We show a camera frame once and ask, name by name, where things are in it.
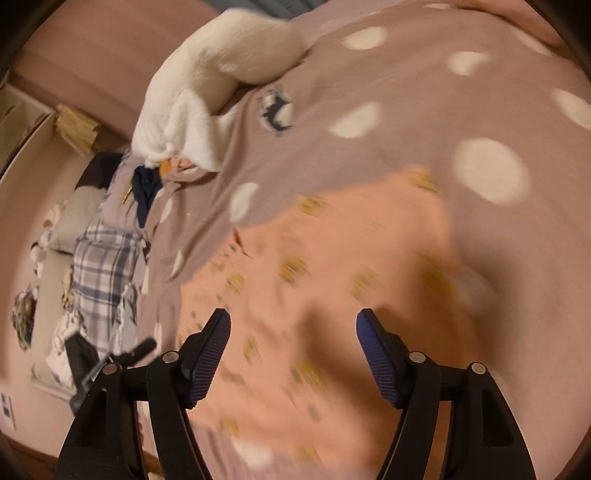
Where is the pink cartoon print baby onesie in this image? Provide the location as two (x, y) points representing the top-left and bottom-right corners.
(178, 166), (478, 478)

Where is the beige pillow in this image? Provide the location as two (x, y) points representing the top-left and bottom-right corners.
(31, 186), (106, 383)

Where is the dark navy garment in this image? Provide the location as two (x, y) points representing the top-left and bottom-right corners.
(131, 166), (162, 228)

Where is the grey plaid pillow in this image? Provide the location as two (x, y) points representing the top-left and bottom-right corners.
(72, 217), (140, 357)

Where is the white fluffy fleece blanket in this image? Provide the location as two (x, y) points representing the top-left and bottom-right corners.
(131, 8), (305, 172)

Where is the mauve deer print blanket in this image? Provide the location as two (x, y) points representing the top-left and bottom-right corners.
(98, 0), (591, 480)

